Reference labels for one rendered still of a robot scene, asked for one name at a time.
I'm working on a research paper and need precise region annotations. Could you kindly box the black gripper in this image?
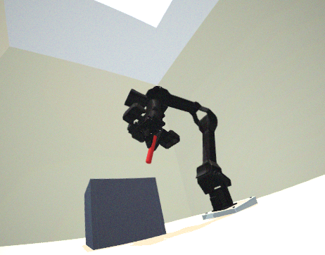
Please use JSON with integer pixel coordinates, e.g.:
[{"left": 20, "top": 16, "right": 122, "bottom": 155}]
[{"left": 122, "top": 103, "right": 180, "bottom": 151}]

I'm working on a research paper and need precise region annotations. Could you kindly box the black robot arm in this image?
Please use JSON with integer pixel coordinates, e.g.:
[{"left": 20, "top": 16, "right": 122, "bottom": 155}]
[{"left": 124, "top": 86, "right": 237, "bottom": 212}]

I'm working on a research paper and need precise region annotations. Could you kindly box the red peg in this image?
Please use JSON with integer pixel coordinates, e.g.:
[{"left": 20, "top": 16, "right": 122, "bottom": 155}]
[{"left": 146, "top": 135, "right": 157, "bottom": 163}]

